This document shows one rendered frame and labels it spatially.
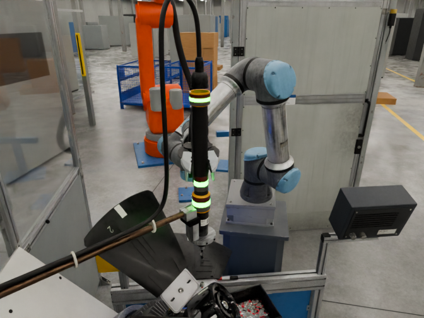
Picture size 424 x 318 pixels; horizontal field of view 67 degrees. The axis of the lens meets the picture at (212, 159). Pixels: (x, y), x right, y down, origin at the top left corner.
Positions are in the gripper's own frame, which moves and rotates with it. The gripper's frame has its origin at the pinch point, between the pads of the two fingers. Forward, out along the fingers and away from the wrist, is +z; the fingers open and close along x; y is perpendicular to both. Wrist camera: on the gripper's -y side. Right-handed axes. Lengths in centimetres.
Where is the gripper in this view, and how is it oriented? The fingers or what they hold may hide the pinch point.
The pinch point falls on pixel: (200, 166)
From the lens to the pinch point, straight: 69.7
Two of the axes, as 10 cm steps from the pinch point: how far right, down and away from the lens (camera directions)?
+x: -10.0, 0.3, -0.9
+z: 1.0, 3.9, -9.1
